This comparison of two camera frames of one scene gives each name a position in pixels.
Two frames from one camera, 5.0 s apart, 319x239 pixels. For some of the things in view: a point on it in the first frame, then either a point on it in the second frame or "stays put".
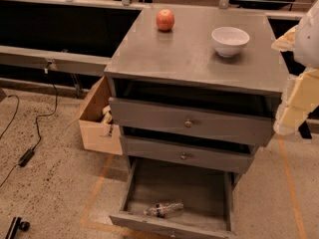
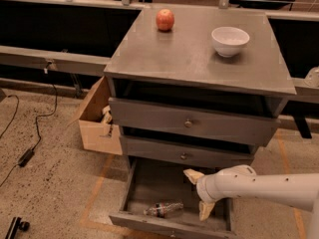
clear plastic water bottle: [164, 208] stays put
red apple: [165, 20] stays put
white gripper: [309, 42] -> [203, 189]
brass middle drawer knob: [183, 156] stays put
